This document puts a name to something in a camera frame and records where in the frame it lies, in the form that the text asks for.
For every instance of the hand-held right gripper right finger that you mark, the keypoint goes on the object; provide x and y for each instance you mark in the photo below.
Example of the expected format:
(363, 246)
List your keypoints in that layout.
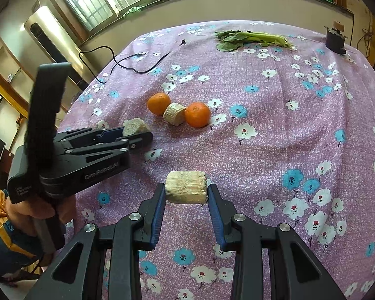
(215, 215)

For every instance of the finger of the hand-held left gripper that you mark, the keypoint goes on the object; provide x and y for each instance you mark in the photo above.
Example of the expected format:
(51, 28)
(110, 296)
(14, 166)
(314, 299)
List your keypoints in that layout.
(111, 133)
(140, 140)

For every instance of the peeled sugarcane piece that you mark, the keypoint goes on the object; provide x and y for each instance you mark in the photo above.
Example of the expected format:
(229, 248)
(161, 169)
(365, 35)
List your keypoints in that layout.
(136, 126)

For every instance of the corn piece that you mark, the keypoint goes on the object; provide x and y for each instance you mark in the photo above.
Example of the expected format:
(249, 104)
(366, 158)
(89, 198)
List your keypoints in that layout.
(186, 187)
(174, 114)

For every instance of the small orange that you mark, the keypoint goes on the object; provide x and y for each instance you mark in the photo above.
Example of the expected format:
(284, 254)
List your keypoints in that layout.
(197, 114)

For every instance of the small black device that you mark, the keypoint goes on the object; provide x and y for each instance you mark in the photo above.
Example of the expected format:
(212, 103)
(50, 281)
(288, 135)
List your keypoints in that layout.
(335, 42)

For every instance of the person's left forearm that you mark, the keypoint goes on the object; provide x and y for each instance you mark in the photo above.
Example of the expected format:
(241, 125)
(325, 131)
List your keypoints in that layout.
(6, 243)

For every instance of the standing air conditioner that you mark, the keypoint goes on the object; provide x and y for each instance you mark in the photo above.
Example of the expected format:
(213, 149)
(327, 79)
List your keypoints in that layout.
(47, 28)

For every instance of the person's left hand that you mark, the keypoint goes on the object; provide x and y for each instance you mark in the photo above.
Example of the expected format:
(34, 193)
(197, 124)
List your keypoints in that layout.
(22, 214)

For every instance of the small tan block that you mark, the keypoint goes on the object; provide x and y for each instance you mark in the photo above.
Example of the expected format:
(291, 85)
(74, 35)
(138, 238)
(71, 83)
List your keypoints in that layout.
(338, 25)

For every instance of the green leafy vegetable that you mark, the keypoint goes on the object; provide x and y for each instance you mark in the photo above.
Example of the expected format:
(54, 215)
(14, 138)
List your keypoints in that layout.
(253, 37)

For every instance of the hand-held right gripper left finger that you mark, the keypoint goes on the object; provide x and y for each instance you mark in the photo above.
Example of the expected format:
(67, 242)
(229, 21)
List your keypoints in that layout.
(157, 212)

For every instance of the green cloth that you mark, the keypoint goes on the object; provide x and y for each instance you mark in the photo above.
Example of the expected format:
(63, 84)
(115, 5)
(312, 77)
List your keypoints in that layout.
(132, 12)

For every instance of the corn piece between oranges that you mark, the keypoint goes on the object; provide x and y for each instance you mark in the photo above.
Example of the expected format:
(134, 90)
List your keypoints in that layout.
(174, 114)

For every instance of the purple floral tablecloth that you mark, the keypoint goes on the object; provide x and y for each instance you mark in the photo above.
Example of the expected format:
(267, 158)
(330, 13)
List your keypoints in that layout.
(268, 131)

